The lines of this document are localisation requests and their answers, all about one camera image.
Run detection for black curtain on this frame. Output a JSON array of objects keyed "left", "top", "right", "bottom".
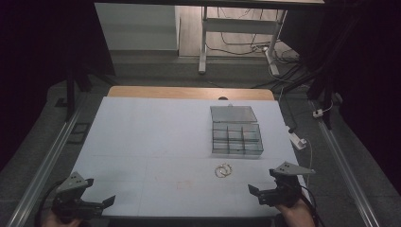
[
  {"left": 278, "top": 0, "right": 401, "bottom": 195},
  {"left": 0, "top": 0, "right": 116, "bottom": 173}
]

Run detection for black floor cables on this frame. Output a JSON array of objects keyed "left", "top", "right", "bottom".
[{"left": 204, "top": 6, "right": 311, "bottom": 96}]

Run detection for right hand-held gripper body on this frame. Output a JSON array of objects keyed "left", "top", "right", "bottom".
[{"left": 258, "top": 161, "right": 317, "bottom": 208}]

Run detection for white table mat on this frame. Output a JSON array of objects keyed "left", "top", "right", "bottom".
[{"left": 71, "top": 96, "right": 309, "bottom": 219}]

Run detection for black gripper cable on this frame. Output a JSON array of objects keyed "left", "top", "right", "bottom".
[
  {"left": 33, "top": 178, "right": 68, "bottom": 227},
  {"left": 297, "top": 184, "right": 326, "bottom": 227}
]

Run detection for person's left hand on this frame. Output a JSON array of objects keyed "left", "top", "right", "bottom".
[{"left": 41, "top": 210, "right": 83, "bottom": 227}]

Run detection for gold hoop bracelet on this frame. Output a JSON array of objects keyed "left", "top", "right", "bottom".
[
  {"left": 220, "top": 162, "right": 234, "bottom": 176},
  {"left": 214, "top": 166, "right": 229, "bottom": 179}
]

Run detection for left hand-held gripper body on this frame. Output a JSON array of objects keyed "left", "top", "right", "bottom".
[{"left": 51, "top": 171, "right": 105, "bottom": 221}]

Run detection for white cabinet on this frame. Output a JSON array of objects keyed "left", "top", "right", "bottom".
[{"left": 94, "top": 2, "right": 180, "bottom": 52}]

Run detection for person's right hand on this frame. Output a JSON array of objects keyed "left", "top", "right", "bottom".
[{"left": 275, "top": 200, "right": 317, "bottom": 227}]

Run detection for black floor plate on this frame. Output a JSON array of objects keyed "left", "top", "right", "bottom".
[{"left": 67, "top": 122, "right": 92, "bottom": 146}]

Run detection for clear plastic compartment box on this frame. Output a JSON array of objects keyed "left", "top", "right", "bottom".
[{"left": 209, "top": 105, "right": 265, "bottom": 156}]

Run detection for wooden table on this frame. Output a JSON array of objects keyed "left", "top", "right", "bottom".
[{"left": 107, "top": 85, "right": 275, "bottom": 102}]

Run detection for black metal stand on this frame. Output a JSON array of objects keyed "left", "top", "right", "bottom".
[
  {"left": 63, "top": 61, "right": 93, "bottom": 123},
  {"left": 305, "top": 60, "right": 337, "bottom": 131}
]

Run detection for white desk frame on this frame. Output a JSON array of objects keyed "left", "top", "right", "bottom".
[{"left": 198, "top": 5, "right": 288, "bottom": 77}]

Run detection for aluminium rail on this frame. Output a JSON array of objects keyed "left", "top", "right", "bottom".
[
  {"left": 309, "top": 99, "right": 381, "bottom": 227},
  {"left": 5, "top": 94, "right": 88, "bottom": 227}
]

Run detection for white power strip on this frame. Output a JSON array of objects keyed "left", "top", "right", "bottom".
[{"left": 288, "top": 125, "right": 307, "bottom": 151}]

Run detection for thin white cable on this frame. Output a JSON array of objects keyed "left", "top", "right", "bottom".
[{"left": 303, "top": 137, "right": 314, "bottom": 190}]

